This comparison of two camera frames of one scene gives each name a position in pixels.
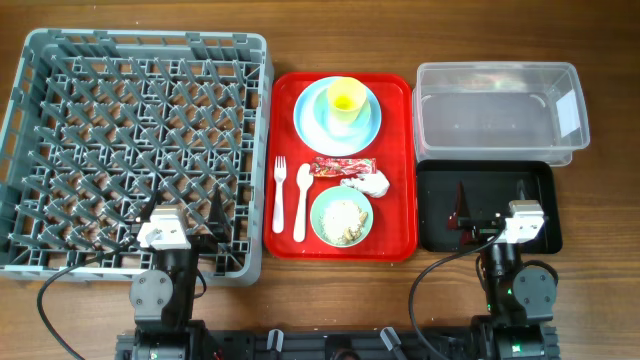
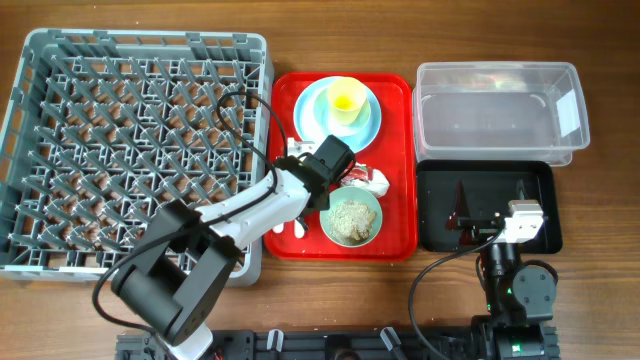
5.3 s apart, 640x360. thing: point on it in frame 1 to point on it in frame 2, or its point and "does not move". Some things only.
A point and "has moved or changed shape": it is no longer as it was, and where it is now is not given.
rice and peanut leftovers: [342, 221] has moved or changed shape
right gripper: [479, 231] does not move
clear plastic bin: [521, 111] does not move
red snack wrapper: [329, 166] has moved or changed shape
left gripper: [219, 230] to [326, 205]
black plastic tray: [490, 186] does not move
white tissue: [374, 184] does not move
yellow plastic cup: [346, 96] does not move
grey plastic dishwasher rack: [99, 120] does not move
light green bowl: [341, 216] has moved or changed shape
